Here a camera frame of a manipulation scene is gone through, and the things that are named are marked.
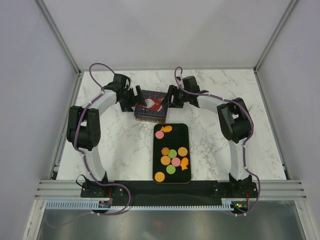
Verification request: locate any orange fish cookie lower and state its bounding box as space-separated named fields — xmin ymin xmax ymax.
xmin=180 ymin=157 xmax=189 ymax=171

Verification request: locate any pink sandwich cookie top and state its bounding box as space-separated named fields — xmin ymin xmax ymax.
xmin=155 ymin=130 xmax=165 ymax=140

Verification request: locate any green sandwich cookie lower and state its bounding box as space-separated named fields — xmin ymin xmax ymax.
xmin=166 ymin=164 xmax=176 ymax=175

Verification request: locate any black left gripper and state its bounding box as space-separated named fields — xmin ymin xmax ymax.
xmin=119 ymin=86 xmax=147 ymax=113

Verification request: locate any orange dotted biscuit right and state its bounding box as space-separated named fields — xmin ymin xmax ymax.
xmin=177 ymin=147 xmax=188 ymax=157

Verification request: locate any aluminium front rail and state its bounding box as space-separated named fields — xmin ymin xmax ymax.
xmin=35 ymin=180 xmax=307 ymax=201

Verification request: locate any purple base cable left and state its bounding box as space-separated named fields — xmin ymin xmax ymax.
xmin=91 ymin=183 xmax=133 ymax=217

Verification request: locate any orange swirl cookie left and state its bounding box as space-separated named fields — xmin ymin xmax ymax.
xmin=161 ymin=147 xmax=170 ymax=156

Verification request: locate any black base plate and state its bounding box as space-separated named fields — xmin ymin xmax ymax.
xmin=80 ymin=180 xmax=258 ymax=206

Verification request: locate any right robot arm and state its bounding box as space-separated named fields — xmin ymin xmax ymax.
xmin=162 ymin=76 xmax=254 ymax=198

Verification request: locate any black rectangular tray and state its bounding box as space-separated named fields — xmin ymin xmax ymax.
xmin=152 ymin=123 xmax=192 ymax=184

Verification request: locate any square cookie tin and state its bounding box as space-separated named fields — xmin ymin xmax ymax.
xmin=134 ymin=112 xmax=167 ymax=124

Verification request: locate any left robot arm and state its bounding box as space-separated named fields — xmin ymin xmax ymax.
xmin=66 ymin=73 xmax=146 ymax=197

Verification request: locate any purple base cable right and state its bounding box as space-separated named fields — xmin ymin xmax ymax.
xmin=231 ymin=172 xmax=262 ymax=218

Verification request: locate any green sandwich cookie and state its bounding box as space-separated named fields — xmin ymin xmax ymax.
xmin=166 ymin=164 xmax=176 ymax=175
xmin=168 ymin=149 xmax=177 ymax=159

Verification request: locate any orange fish cookie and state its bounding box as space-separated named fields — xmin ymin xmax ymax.
xmin=180 ymin=157 xmax=189 ymax=171
xmin=160 ymin=125 xmax=173 ymax=133

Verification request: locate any aluminium frame left post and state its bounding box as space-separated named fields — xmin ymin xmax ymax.
xmin=34 ymin=0 xmax=82 ymax=76

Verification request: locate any pink sandwich cookie lower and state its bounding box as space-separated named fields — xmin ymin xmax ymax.
xmin=171 ymin=157 xmax=181 ymax=167

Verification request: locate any pink sandwich cookie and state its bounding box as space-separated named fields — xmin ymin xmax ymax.
xmin=155 ymin=130 xmax=165 ymax=140
xmin=171 ymin=157 xmax=181 ymax=167

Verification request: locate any green sandwich cookie upper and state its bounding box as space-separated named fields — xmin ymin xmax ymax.
xmin=168 ymin=149 xmax=177 ymax=159

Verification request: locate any aluminium frame post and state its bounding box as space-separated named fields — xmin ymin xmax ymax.
xmin=34 ymin=0 xmax=82 ymax=76
xmin=253 ymin=0 xmax=300 ymax=75

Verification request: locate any orange dotted biscuit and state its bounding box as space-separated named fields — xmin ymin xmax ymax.
xmin=160 ymin=155 xmax=171 ymax=166
xmin=154 ymin=171 xmax=166 ymax=183
xmin=177 ymin=147 xmax=188 ymax=157

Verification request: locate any gold tin lid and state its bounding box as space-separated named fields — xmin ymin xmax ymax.
xmin=134 ymin=90 xmax=168 ymax=121

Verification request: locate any orange dotted biscuit middle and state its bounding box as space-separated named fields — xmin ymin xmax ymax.
xmin=160 ymin=155 xmax=171 ymax=166

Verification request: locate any aluminium frame right post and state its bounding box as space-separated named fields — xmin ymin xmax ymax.
xmin=253 ymin=0 xmax=300 ymax=75

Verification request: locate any white slotted cable duct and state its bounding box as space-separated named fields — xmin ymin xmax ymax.
xmin=45 ymin=200 xmax=234 ymax=211

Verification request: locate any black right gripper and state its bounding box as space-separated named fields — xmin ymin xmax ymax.
xmin=160 ymin=85 xmax=190 ymax=109

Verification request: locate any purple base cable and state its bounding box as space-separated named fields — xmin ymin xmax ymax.
xmin=91 ymin=183 xmax=133 ymax=217
xmin=231 ymin=172 xmax=262 ymax=218

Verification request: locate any orange dotted biscuit bottom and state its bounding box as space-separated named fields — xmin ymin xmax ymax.
xmin=154 ymin=171 xmax=166 ymax=183

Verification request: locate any orange fish cookie top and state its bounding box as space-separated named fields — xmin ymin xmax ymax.
xmin=160 ymin=125 xmax=173 ymax=133

